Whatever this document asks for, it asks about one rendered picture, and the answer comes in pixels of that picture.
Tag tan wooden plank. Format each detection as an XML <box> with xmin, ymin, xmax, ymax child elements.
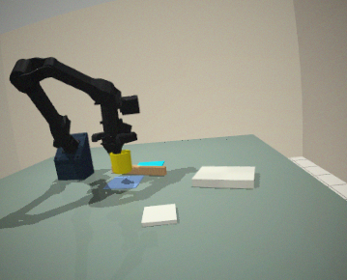
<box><xmin>125</xmin><ymin>166</ymin><xmax>167</xmax><ymax>176</ymax></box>

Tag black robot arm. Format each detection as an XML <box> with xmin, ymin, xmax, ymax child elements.
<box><xmin>10</xmin><ymin>57</ymin><xmax>139</xmax><ymax>154</ymax></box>

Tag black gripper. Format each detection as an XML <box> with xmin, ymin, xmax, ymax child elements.
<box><xmin>91</xmin><ymin>116</ymin><xmax>137</xmax><ymax>155</ymax></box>

